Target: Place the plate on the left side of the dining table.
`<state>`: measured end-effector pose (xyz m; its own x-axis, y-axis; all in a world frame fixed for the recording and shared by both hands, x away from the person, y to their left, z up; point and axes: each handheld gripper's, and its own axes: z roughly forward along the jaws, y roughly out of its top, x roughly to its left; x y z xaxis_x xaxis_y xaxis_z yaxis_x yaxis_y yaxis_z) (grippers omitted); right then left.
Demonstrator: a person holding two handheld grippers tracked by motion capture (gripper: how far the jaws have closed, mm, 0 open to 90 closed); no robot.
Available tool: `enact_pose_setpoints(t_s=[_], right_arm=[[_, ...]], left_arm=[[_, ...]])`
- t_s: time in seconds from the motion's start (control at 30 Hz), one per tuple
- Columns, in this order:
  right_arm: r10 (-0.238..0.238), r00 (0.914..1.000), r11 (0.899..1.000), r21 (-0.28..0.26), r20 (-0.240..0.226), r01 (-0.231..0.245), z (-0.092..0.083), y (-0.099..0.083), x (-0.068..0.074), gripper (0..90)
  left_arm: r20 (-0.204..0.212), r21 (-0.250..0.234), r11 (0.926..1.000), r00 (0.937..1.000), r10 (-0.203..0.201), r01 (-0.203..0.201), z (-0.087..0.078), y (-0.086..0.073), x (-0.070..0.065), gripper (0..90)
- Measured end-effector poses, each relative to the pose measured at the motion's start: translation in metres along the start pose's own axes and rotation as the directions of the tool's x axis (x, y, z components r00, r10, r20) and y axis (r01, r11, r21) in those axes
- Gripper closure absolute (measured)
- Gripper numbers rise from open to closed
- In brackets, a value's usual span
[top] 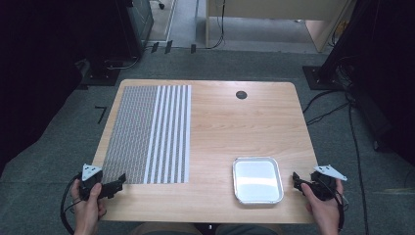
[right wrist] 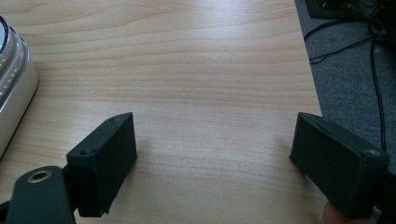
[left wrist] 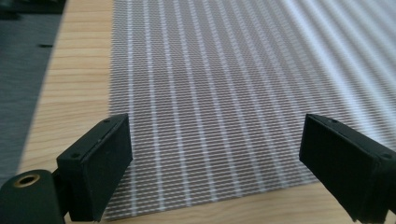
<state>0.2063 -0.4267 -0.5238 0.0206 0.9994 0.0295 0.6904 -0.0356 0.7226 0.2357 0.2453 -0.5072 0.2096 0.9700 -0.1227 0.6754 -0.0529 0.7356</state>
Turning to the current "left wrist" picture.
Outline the grey striped woven placemat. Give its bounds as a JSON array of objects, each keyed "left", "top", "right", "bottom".
[{"left": 103, "top": 0, "right": 396, "bottom": 221}]

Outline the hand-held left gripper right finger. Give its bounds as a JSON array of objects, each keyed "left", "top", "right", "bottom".
[{"left": 298, "top": 113, "right": 396, "bottom": 224}]

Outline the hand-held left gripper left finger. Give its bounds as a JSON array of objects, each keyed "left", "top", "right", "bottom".
[{"left": 56, "top": 113, "right": 134, "bottom": 223}]

